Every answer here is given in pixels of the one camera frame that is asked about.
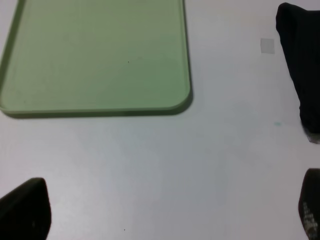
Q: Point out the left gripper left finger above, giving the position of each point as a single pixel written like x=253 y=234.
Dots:
x=25 y=212

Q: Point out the clear tape marker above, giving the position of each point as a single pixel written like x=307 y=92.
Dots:
x=267 y=45

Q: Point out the light green plastic tray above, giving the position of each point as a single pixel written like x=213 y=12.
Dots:
x=95 y=57

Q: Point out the black short sleeve t-shirt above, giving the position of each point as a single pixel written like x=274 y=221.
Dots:
x=299 y=34

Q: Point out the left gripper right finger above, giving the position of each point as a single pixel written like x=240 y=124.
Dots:
x=309 y=204

